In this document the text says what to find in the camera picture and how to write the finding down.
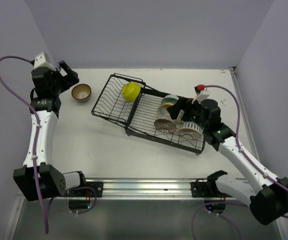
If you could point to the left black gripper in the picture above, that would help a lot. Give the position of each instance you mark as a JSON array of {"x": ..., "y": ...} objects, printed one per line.
[{"x": 69, "y": 80}]

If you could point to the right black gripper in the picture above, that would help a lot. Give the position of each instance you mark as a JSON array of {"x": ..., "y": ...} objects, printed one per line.
[{"x": 184, "y": 104}]

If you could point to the dark brown ribbed bowl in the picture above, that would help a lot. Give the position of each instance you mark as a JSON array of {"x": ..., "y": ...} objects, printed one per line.
[{"x": 81, "y": 93}]

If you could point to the white blue leaf bowl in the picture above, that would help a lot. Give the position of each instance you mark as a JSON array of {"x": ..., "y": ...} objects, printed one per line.
[{"x": 190, "y": 130}]

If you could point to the lime green bowl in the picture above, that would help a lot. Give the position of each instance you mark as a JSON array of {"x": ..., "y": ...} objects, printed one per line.
[{"x": 131, "y": 91}]

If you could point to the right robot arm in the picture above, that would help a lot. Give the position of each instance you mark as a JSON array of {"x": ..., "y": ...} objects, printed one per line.
[{"x": 264, "y": 193}]

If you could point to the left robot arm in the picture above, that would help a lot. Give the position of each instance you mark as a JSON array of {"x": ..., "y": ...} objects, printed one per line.
[{"x": 38, "y": 178}]

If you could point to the teal striped yellow bowl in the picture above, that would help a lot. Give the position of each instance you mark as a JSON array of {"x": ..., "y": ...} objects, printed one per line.
[{"x": 162, "y": 109}]

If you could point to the dark green rim bowl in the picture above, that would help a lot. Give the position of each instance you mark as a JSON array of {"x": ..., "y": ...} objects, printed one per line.
[{"x": 172, "y": 99}]

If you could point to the red patterned bowl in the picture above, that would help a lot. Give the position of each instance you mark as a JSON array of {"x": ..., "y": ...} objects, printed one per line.
[{"x": 165, "y": 124}]

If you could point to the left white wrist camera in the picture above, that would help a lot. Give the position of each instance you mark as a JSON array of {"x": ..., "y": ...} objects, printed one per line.
[{"x": 42, "y": 60}]

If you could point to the black wire dish rack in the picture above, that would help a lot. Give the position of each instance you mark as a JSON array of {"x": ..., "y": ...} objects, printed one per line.
[{"x": 137, "y": 118}]

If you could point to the aluminium mounting rail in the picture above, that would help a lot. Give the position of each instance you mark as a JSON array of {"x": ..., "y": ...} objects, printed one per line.
[{"x": 211, "y": 187}]

